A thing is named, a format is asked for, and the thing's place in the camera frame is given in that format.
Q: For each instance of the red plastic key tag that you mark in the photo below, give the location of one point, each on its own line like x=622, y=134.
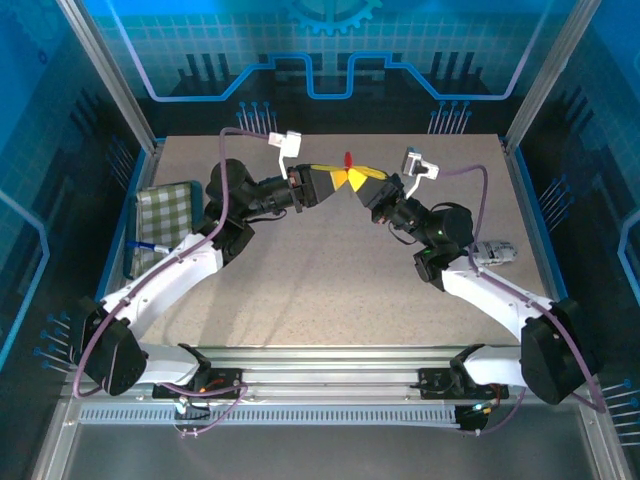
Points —
x=348, y=160

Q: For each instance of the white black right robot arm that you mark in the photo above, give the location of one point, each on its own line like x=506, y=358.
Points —
x=490, y=290

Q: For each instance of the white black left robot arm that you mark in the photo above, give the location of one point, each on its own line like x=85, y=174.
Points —
x=165, y=270

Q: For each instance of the green checkered cloth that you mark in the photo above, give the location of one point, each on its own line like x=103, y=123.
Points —
x=165, y=215

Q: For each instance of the blue white pen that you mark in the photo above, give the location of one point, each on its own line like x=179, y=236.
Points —
x=150, y=246

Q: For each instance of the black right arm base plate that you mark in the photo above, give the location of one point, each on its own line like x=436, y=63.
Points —
x=435, y=382

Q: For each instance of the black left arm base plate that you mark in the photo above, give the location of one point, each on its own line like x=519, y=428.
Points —
x=225, y=380

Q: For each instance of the aluminium frame post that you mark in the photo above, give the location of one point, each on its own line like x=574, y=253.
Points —
x=550, y=70
x=105, y=70

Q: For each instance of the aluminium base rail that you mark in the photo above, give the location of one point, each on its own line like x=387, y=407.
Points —
x=325, y=370

